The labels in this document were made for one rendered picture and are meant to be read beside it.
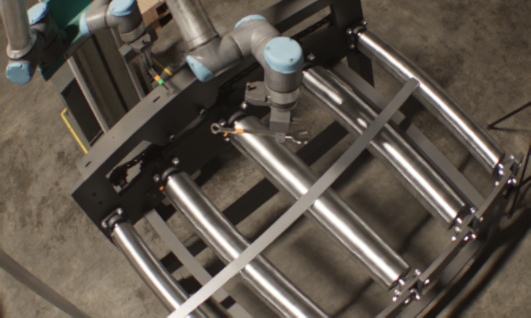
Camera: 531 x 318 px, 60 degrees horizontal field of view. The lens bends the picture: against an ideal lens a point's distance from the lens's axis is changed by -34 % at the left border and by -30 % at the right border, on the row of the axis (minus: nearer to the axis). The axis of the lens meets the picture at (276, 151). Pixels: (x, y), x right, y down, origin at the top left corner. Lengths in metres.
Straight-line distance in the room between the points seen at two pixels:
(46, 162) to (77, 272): 0.87
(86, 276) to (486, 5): 3.26
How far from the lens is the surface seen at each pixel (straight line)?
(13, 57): 1.90
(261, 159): 2.04
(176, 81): 1.95
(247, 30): 1.57
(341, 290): 2.76
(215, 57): 1.54
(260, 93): 1.63
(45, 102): 4.04
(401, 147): 2.00
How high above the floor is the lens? 2.62
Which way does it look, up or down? 58 degrees down
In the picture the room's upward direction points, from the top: 17 degrees counter-clockwise
